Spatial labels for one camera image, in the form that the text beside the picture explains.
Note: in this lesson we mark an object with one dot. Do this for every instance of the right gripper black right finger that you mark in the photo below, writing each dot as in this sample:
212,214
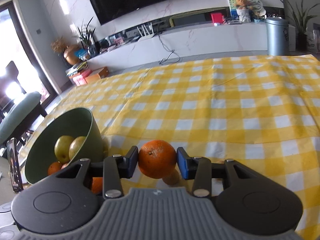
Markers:
236,178

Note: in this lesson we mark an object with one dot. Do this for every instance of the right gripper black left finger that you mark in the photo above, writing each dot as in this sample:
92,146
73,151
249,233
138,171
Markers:
76,179

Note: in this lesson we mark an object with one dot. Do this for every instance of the orange mandarin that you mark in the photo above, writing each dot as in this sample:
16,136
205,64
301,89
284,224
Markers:
157,159

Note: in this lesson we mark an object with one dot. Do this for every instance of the green bowl with handle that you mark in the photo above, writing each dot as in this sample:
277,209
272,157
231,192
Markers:
75,122

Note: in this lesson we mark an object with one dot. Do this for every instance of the brown longan fruit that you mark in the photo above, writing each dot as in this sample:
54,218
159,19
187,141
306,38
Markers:
172,179

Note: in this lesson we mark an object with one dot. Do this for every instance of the green pear left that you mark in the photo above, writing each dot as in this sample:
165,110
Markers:
61,148

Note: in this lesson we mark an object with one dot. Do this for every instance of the small orange in bowl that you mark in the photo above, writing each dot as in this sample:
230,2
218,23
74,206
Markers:
54,167

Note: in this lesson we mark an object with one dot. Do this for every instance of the yellow white checkered tablecloth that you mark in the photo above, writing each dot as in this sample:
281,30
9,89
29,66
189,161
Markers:
262,111

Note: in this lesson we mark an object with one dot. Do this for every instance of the orange cardboard box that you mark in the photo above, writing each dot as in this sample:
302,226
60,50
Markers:
97,75

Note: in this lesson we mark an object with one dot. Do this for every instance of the pink boxes stack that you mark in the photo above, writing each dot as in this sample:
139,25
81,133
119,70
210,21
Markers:
80,78

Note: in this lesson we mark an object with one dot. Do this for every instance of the smartphone on stand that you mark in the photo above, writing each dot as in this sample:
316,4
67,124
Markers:
14,168

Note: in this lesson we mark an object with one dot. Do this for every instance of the chair with green cushion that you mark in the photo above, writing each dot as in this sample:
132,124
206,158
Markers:
21,117

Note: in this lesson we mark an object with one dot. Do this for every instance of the golden round vase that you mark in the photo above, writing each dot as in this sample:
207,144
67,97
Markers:
70,56

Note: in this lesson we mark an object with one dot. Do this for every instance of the potted green plant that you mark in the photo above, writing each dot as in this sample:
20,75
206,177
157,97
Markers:
86,37

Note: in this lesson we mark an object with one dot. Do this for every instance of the white tv console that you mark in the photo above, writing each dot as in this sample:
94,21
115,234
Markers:
188,43

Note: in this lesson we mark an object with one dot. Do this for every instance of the white wifi router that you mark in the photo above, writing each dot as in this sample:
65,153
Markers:
146,31

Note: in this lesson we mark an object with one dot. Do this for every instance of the red box on console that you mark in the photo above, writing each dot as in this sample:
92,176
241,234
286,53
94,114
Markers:
217,18

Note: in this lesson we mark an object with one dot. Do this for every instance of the grey metal trash bin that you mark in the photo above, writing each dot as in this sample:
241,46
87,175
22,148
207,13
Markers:
277,36

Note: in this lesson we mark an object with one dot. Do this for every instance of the teddy bear toy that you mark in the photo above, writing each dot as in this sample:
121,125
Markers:
242,9

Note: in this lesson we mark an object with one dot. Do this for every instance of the tall floor plant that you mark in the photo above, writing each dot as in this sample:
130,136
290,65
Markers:
300,15

